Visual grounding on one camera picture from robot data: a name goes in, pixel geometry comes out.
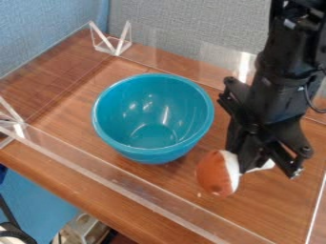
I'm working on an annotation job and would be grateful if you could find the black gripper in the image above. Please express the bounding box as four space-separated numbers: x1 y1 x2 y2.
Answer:
216 63 323 180

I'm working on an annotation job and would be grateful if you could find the toy mushroom brown cap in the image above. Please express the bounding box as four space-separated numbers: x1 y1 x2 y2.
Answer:
195 150 243 197

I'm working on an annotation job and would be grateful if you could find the blue plastic bowl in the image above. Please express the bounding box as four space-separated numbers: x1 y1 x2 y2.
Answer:
92 73 214 165

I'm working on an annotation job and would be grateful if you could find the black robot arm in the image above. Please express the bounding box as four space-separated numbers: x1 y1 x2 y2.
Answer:
218 0 326 178

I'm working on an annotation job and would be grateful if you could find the clear acrylic back barrier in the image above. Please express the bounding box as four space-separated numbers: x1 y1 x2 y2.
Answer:
105 32 326 125

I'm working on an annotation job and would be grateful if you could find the clear acrylic barrier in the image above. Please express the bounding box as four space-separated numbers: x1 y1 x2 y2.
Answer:
105 32 326 125
12 124 274 244

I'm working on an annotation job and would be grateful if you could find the clear acrylic front barrier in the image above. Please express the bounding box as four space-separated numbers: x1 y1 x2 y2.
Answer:
12 124 274 244

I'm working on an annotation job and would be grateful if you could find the white object under table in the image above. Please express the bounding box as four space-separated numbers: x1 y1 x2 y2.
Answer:
51 213 111 244

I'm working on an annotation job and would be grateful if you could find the black stand leg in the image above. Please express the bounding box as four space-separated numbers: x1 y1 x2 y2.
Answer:
0 194 37 244

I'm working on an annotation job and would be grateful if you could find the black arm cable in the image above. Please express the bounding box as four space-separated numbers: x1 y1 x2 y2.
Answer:
302 70 326 114

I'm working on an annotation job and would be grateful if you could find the clear acrylic corner bracket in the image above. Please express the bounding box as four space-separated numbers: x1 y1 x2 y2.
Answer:
89 21 132 56

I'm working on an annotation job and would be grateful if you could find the clear acrylic left bracket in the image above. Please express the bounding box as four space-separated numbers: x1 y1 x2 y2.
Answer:
0 95 25 150

